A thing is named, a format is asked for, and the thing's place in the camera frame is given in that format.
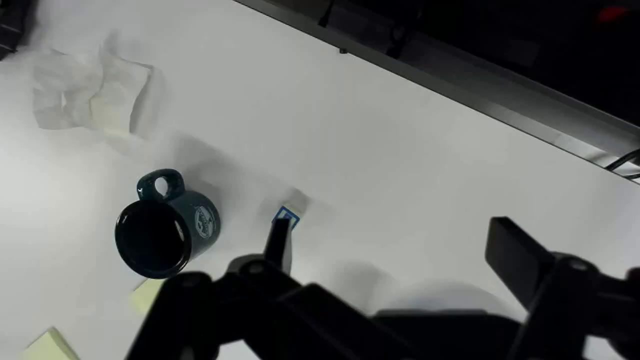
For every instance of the small white blue cube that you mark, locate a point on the small white blue cube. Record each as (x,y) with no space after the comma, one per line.
(288,214)

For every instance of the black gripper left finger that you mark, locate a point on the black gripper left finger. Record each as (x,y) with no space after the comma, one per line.
(221,320)

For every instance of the aluminium frame rail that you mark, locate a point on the aluminium frame rail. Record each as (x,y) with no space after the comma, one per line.
(492,86)

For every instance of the crumpled white plastic wrap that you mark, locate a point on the crumpled white plastic wrap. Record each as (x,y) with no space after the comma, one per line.
(80,91)

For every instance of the black equipment piece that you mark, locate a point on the black equipment piece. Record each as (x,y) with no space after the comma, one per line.
(13,23)

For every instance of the yellow sticky note pad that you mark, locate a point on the yellow sticky note pad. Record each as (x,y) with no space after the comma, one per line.
(147,297)
(50,347)

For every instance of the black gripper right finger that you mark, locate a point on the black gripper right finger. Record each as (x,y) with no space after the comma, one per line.
(567,300)

